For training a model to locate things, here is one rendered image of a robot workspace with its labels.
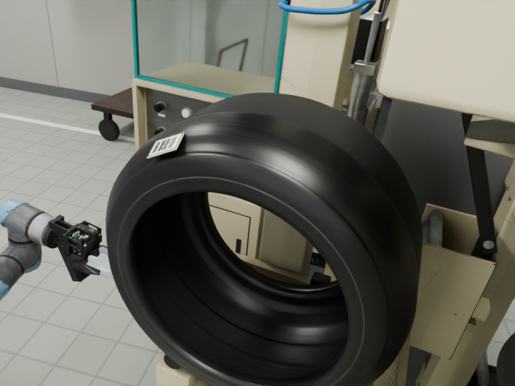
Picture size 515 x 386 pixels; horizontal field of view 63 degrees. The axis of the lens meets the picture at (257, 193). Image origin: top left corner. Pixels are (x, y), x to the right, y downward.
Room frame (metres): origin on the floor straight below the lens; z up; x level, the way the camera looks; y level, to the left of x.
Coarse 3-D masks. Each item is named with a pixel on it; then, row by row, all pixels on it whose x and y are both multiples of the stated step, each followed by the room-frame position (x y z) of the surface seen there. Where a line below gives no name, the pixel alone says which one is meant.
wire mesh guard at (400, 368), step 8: (408, 336) 0.67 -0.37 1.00; (408, 344) 0.65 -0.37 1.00; (400, 352) 0.63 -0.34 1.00; (408, 352) 0.63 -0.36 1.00; (400, 360) 0.61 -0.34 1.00; (400, 368) 0.59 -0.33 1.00; (384, 376) 0.75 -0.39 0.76; (392, 376) 0.64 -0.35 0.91; (400, 376) 0.57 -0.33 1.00; (376, 384) 0.82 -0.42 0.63; (384, 384) 0.73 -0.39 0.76; (392, 384) 0.61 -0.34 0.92; (400, 384) 0.55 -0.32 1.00
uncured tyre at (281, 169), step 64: (192, 128) 0.61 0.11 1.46; (256, 128) 0.59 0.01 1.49; (320, 128) 0.63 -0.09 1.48; (128, 192) 0.60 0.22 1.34; (192, 192) 0.88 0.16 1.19; (256, 192) 0.52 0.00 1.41; (320, 192) 0.51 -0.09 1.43; (384, 192) 0.56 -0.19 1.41; (128, 256) 0.60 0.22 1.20; (192, 256) 0.84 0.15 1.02; (384, 256) 0.48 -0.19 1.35; (192, 320) 0.70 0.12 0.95; (256, 320) 0.75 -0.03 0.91; (320, 320) 0.73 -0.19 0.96; (384, 320) 0.46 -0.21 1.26; (256, 384) 0.51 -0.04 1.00; (320, 384) 0.47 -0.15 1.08
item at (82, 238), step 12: (60, 216) 0.83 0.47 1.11; (48, 228) 0.80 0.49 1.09; (60, 228) 0.79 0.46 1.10; (72, 228) 0.80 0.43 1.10; (84, 228) 0.81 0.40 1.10; (48, 240) 0.79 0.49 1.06; (60, 240) 0.80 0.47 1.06; (72, 240) 0.78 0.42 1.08; (84, 240) 0.78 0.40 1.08; (96, 240) 0.81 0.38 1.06; (72, 252) 0.78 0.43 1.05; (84, 252) 0.76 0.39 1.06; (96, 252) 0.80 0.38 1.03
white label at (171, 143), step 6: (168, 138) 0.61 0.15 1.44; (174, 138) 0.60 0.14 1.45; (180, 138) 0.59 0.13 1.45; (156, 144) 0.61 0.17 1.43; (162, 144) 0.60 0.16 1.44; (168, 144) 0.59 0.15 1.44; (174, 144) 0.58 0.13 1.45; (150, 150) 0.60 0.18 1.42; (156, 150) 0.59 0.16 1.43; (162, 150) 0.58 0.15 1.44; (168, 150) 0.57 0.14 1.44; (174, 150) 0.57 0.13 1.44; (150, 156) 0.58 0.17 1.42
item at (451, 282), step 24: (432, 216) 0.89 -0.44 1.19; (456, 216) 0.91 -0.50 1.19; (432, 240) 0.78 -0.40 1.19; (456, 240) 0.90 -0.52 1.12; (480, 240) 0.86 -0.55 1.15; (432, 264) 0.74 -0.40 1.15; (456, 264) 0.73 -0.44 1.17; (480, 264) 0.72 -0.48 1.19; (432, 288) 0.74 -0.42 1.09; (456, 288) 0.72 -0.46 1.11; (480, 288) 0.71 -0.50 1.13; (432, 312) 0.73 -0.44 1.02; (456, 312) 0.72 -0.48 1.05; (432, 336) 0.72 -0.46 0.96; (456, 336) 0.71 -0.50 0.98
